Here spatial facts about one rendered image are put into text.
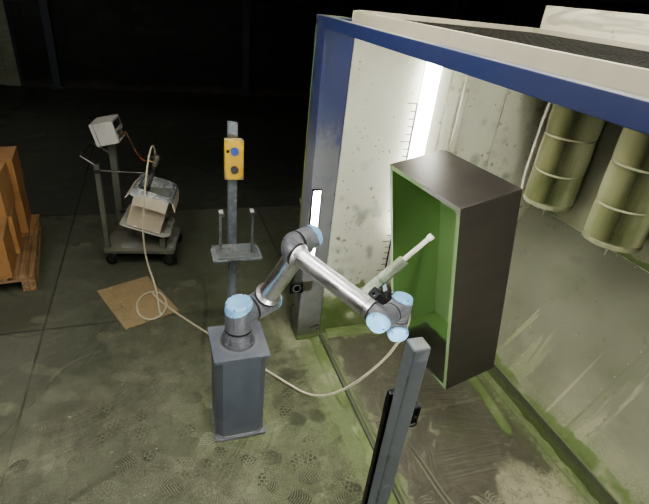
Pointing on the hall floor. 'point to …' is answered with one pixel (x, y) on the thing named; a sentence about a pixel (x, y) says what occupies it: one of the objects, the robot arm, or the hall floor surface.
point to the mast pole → (399, 418)
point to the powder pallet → (29, 258)
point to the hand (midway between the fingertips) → (379, 285)
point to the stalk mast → (231, 219)
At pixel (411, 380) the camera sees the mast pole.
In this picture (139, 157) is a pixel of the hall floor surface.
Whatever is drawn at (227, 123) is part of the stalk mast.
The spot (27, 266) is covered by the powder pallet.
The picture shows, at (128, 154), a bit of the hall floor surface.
